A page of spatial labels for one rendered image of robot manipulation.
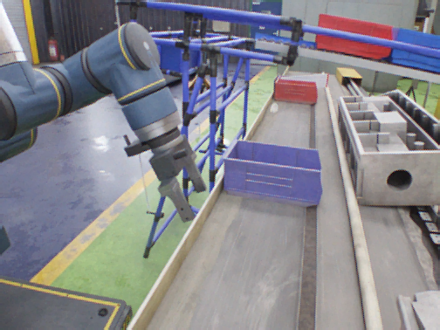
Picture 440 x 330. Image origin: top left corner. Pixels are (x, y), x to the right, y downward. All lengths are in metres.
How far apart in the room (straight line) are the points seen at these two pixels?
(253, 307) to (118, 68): 0.58
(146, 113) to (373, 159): 0.75
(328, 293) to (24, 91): 0.76
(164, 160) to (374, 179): 0.74
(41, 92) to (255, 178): 0.70
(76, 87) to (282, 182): 0.68
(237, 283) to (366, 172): 0.58
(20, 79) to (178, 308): 0.55
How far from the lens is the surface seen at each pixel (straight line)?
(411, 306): 0.60
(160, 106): 0.61
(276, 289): 0.78
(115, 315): 1.26
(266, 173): 1.02
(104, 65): 0.63
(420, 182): 1.16
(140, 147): 0.66
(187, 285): 0.77
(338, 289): 0.82
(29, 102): 0.60
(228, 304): 0.73
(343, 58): 1.36
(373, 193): 1.14
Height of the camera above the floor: 1.32
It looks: 26 degrees down
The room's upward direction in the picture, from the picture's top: 1 degrees clockwise
